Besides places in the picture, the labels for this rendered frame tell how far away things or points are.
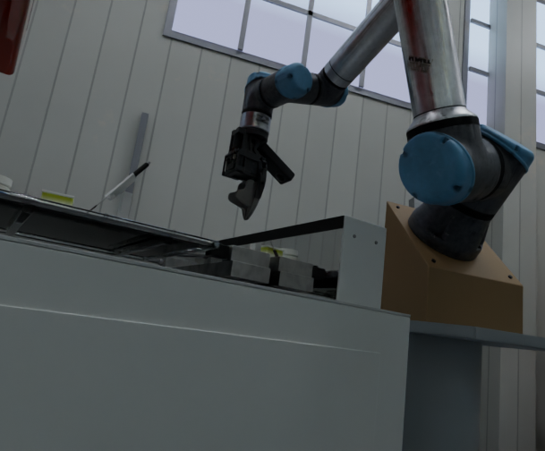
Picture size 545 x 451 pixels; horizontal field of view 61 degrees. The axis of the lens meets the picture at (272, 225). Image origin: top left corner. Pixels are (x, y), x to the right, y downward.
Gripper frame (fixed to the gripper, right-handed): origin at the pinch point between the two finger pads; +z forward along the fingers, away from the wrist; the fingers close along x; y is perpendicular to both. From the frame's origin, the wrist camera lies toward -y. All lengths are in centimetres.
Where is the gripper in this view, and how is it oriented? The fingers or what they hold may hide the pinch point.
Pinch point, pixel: (249, 215)
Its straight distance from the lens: 109.7
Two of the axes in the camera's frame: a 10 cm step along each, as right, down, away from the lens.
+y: -8.3, -2.3, -5.1
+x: 5.5, -1.2, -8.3
